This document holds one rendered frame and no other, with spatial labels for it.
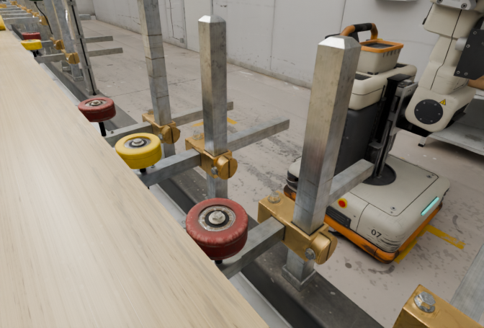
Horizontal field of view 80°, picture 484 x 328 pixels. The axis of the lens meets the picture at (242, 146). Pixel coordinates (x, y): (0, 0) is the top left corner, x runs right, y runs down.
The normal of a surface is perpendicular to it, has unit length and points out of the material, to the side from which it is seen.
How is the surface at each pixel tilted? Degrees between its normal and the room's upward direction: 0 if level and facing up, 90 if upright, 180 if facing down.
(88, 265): 0
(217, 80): 90
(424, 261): 0
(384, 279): 0
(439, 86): 90
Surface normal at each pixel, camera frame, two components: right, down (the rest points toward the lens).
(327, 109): -0.76, 0.31
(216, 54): 0.65, 0.39
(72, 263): 0.02, -0.87
